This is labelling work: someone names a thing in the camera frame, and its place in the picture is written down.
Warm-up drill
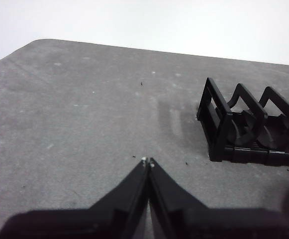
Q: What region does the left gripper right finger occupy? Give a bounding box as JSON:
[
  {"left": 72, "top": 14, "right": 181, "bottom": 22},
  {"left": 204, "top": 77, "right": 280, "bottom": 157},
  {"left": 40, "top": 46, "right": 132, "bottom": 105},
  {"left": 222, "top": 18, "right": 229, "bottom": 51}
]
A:
[{"left": 148, "top": 157, "right": 289, "bottom": 239}]

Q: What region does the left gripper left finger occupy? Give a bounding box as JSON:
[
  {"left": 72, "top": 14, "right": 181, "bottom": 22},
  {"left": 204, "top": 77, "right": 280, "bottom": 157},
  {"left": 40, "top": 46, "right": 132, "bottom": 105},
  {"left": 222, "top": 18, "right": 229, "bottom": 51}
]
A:
[{"left": 0, "top": 156, "right": 150, "bottom": 239}]

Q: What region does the black plate rack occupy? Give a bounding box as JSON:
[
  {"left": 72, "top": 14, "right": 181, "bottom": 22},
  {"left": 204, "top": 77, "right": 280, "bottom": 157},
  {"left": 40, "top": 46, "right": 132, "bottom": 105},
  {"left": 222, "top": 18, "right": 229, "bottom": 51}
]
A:
[{"left": 195, "top": 77, "right": 289, "bottom": 167}]

